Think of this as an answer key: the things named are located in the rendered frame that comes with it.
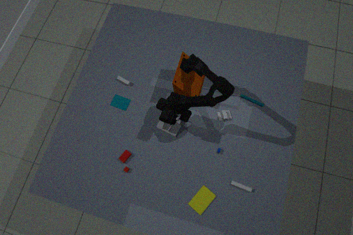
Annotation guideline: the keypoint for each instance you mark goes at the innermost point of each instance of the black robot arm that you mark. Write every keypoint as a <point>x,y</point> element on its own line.
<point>174,101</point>

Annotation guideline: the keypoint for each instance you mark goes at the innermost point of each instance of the teal flat rectangular plate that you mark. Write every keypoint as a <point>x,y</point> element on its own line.
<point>120,102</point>

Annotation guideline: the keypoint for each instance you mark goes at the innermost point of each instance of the small white block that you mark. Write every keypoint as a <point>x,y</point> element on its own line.
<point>123,80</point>

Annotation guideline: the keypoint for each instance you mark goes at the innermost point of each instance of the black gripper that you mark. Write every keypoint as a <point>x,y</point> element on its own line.
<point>185,115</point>

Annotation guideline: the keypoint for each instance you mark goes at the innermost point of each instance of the grey flat bar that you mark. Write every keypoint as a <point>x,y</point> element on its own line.
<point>241,186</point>

